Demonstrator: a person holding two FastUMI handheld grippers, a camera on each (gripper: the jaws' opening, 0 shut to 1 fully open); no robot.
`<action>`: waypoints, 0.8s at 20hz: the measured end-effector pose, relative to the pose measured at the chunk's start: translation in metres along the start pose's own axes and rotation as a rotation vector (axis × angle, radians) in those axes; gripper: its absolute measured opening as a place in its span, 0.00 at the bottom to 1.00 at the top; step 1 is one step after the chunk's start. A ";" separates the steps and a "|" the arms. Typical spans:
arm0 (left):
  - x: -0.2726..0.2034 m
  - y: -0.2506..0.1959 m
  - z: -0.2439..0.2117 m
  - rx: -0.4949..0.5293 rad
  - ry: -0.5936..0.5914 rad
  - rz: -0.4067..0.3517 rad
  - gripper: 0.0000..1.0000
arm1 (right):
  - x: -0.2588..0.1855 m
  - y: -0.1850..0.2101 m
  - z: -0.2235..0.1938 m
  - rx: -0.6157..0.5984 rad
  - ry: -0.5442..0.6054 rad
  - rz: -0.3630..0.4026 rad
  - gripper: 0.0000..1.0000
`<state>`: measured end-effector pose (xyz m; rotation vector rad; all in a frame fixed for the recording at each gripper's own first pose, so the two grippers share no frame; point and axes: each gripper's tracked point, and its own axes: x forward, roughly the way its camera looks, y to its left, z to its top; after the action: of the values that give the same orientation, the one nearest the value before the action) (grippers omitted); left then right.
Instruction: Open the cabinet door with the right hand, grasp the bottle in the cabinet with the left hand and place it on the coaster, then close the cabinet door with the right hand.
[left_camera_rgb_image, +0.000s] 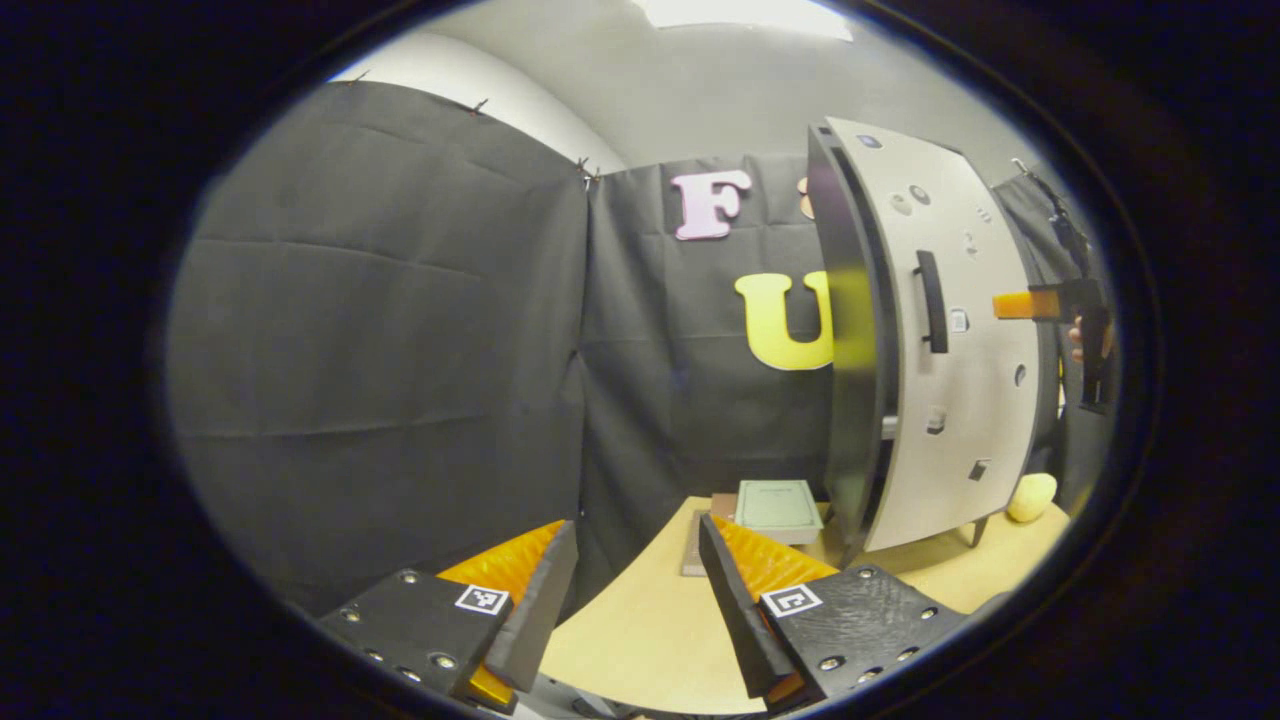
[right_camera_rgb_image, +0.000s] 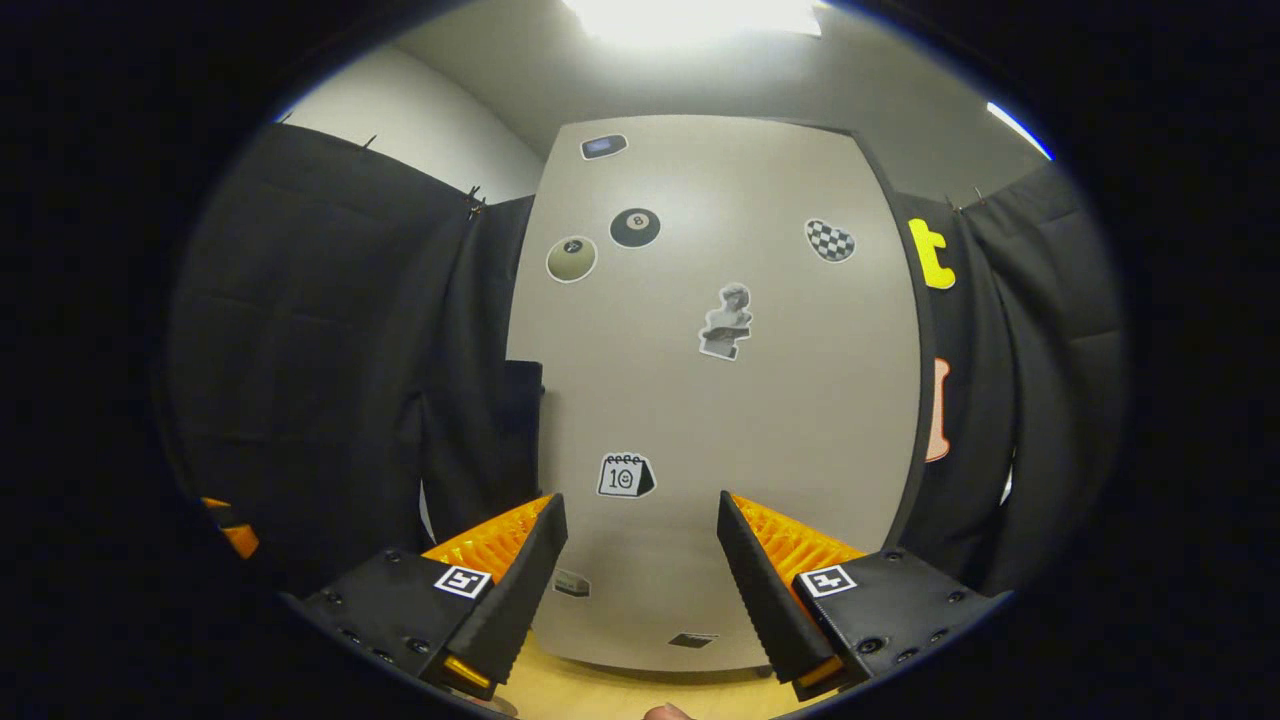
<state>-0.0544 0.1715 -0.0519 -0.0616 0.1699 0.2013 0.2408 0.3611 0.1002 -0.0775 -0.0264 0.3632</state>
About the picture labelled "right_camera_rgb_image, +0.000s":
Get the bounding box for black backdrop cloth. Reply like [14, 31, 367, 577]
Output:
[155, 120, 1131, 601]

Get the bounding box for large ceiling light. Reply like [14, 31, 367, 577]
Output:
[563, 0, 823, 47]

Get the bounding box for small ceiling light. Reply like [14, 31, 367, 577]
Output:
[986, 99, 1054, 162]

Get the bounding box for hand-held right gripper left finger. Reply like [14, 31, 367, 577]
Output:
[285, 492, 569, 701]

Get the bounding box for black door handle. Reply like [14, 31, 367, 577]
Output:
[502, 359, 547, 502]

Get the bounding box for grey cabinet door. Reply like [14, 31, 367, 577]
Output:
[505, 114, 923, 674]

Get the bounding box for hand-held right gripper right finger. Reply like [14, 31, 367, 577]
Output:
[716, 490, 1013, 703]

